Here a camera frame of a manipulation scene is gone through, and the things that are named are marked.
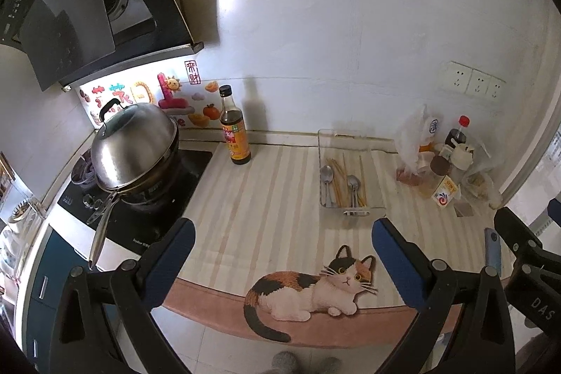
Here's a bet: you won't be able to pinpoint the frosted glass window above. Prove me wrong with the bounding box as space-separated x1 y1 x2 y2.
500 6 561 234

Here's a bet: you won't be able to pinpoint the clear plastic container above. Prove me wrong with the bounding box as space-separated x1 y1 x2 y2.
317 129 387 218

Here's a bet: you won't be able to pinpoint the red cap dark bottle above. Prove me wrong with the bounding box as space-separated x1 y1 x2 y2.
444 115 471 147

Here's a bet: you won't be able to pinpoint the white lidded oil jar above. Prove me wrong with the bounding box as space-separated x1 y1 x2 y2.
440 143 476 172

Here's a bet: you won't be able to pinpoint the person's grey slipper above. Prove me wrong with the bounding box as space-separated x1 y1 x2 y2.
271 351 301 374
315 356 343 374

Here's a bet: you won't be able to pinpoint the white plastic bag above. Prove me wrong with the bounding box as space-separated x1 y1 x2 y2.
396 104 439 178

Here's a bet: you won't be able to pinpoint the small yellow packet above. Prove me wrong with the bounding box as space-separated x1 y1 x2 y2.
431 175 461 209

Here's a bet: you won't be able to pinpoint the colourful wall stickers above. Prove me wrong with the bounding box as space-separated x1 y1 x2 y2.
76 59 221 130

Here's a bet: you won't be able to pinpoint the bamboo chopstick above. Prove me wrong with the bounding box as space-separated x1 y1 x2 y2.
341 152 350 207
359 155 368 207
328 157 339 208
333 158 344 208

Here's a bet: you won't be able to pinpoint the dark sauce bottle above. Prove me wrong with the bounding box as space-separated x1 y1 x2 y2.
218 85 252 165

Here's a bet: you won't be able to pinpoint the clear plastic bag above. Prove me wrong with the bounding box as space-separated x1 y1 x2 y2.
464 136 503 209

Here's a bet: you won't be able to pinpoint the black range hood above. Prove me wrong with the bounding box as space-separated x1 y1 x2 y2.
0 0 205 93

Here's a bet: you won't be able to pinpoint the person's right grey slipper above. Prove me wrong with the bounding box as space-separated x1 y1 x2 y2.
315 356 343 374

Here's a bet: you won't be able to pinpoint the brown lid jar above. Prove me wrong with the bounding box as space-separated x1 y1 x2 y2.
418 156 450 200

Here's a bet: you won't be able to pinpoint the blue smartphone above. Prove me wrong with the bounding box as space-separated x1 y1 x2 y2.
484 227 503 277

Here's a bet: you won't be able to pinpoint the white wall socket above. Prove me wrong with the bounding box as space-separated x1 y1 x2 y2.
438 61 473 95
485 78 506 101
467 69 491 97

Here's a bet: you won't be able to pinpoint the striped cat print table mat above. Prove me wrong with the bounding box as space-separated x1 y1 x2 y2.
163 142 520 345

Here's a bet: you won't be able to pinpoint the black gas stove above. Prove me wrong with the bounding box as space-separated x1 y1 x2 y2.
57 148 214 257

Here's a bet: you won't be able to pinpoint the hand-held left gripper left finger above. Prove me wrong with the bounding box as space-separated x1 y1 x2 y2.
48 217 196 374

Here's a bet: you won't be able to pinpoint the person's left grey slipper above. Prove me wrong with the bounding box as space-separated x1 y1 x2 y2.
271 351 301 374

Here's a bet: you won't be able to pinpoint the steel wok lid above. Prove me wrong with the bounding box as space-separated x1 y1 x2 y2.
90 102 178 189

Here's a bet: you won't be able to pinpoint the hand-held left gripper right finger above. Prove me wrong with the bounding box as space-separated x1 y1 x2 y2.
372 217 516 374

